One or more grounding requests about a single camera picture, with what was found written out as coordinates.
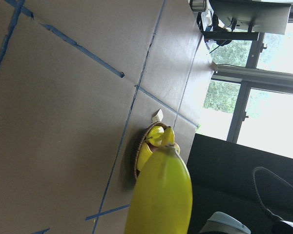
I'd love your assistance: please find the paper basket tag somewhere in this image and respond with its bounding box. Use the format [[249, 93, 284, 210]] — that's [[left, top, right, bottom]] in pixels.
[[151, 109, 164, 123]]

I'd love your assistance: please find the yellow banana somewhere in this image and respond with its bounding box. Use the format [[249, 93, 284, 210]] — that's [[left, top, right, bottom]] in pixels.
[[124, 144, 193, 234], [161, 126, 175, 146]]

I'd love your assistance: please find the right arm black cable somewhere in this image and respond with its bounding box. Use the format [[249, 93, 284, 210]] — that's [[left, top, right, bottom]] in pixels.
[[252, 166, 293, 222]]

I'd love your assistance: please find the yellow pear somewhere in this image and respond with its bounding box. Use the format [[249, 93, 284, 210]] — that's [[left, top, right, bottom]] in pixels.
[[137, 142, 153, 171]]

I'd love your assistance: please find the aluminium frame post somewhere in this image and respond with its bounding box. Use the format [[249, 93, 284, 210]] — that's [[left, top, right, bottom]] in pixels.
[[215, 64, 293, 81]]

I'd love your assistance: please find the black monitor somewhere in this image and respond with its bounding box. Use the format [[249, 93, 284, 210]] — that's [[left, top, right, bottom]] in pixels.
[[202, 0, 291, 41]]

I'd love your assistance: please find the brown wicker basket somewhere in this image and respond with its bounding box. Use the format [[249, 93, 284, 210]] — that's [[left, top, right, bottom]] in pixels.
[[130, 121, 167, 180]]

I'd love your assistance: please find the steel cup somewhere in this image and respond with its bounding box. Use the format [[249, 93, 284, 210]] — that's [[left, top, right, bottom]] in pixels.
[[189, 0, 208, 13]]

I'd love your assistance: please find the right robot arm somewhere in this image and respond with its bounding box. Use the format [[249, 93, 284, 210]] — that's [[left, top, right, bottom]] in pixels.
[[199, 212, 251, 234]]

